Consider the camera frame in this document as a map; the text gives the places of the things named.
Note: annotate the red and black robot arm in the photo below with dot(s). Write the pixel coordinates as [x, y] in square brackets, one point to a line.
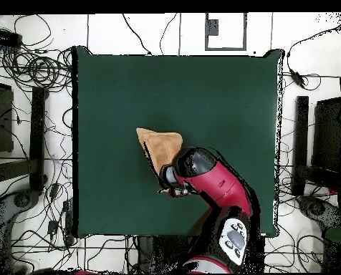
[210, 177]

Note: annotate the black stand base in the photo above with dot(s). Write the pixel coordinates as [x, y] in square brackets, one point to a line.
[301, 129]
[37, 129]

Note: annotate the black power strip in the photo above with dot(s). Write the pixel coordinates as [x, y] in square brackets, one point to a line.
[4, 37]

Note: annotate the dark green table cloth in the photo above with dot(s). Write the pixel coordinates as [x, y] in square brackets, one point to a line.
[116, 100]

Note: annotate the small grey box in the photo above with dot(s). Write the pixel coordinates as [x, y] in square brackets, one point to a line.
[212, 28]

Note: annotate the grey square floor frame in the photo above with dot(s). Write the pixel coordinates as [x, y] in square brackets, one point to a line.
[225, 48]

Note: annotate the small black power adapter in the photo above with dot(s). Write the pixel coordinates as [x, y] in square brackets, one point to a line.
[52, 227]
[54, 190]

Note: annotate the black box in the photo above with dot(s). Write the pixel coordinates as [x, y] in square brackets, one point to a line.
[326, 131]
[3, 120]

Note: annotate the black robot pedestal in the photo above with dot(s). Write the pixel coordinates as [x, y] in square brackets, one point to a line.
[164, 255]

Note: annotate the office chair base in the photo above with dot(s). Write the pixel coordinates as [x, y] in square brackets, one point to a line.
[316, 207]
[21, 200]

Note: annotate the tan terry towel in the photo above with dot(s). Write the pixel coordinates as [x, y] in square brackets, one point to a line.
[162, 146]

